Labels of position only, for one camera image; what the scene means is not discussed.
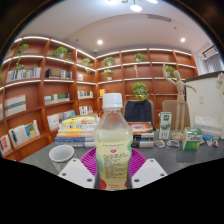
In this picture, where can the colourful book stack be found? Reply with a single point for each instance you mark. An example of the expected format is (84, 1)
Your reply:
(76, 131)

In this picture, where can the green white tissue box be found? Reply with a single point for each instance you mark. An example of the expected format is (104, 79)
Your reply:
(192, 138)

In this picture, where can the orange wooden shelf unit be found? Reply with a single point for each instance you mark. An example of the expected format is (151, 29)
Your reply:
(33, 90)

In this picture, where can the round recessed ceiling light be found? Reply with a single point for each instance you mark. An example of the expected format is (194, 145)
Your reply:
(99, 42)
(182, 39)

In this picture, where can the wooden artist mannequin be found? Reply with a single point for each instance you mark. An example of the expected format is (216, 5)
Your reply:
(180, 100)

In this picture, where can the black ceiling track rail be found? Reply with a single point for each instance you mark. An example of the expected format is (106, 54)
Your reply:
(210, 50)

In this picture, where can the stack of white packs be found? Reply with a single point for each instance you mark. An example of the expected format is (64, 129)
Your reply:
(208, 123)

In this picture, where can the tan chair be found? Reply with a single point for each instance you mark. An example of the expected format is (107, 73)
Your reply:
(168, 106)

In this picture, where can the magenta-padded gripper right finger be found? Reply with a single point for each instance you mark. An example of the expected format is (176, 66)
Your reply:
(148, 170)

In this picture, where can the chair with dark jacket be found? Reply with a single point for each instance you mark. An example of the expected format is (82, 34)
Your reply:
(137, 111)

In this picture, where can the white triangle-patterned cup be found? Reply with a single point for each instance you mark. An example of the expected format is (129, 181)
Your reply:
(61, 154)

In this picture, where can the dark book stack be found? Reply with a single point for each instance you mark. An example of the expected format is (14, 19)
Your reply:
(143, 135)

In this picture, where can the ceiling air vent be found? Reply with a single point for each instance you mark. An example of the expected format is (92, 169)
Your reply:
(159, 17)

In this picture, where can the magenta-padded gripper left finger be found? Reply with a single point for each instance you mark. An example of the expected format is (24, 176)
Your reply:
(76, 171)

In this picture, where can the small white wall switch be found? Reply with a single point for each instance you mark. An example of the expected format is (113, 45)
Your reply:
(201, 99)

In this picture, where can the tall green white carton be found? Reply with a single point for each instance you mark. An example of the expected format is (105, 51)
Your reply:
(165, 126)

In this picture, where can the yellow drink bottle white cap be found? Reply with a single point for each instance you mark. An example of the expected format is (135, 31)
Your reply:
(113, 140)

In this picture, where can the multi-bulb ceiling lamp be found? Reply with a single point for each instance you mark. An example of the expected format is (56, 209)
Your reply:
(135, 8)

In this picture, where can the grey curtain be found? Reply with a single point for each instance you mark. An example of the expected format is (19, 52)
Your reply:
(213, 63)

